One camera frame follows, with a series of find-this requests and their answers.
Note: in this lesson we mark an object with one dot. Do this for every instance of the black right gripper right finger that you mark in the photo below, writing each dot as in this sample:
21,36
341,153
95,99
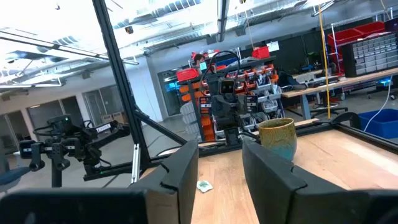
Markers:
267,186

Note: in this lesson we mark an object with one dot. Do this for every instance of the grey small-drawer parts cabinet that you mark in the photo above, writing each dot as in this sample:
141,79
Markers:
373,56

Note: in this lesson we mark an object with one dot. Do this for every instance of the person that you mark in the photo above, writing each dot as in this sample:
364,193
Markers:
198,58

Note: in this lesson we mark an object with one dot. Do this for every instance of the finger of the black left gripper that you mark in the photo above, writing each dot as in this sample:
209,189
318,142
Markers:
238,116
226,116

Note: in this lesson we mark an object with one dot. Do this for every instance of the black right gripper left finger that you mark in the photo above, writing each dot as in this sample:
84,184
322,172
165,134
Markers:
180,174

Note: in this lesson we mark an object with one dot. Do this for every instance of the green brown ceramic mug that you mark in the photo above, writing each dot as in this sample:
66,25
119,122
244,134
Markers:
277,140

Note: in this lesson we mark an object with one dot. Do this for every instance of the shelf rack with orange bins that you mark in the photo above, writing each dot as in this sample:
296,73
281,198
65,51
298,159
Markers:
264,93

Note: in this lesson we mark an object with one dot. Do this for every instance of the black bag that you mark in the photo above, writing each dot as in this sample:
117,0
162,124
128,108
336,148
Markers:
289,81

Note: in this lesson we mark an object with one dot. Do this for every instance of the green white tea packet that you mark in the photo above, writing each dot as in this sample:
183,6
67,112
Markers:
204,186

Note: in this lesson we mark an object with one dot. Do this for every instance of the long wooden workbench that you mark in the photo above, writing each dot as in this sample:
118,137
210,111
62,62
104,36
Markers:
342,82

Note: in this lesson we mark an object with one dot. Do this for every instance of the cardboard boxes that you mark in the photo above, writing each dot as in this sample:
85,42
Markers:
113,117

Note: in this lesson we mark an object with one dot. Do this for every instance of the red plastic storage bin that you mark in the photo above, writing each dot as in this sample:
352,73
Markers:
260,52
187,74

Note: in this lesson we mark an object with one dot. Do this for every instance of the rack of large red bins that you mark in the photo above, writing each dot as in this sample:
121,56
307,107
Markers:
345,35

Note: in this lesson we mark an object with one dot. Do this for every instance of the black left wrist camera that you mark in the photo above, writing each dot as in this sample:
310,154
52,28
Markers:
227,86

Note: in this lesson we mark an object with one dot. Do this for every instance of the black Trossen-printed robot arm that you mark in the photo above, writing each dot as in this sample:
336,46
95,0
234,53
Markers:
102,128

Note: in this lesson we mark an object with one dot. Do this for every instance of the blue plastic bin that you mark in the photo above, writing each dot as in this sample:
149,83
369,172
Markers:
382,124

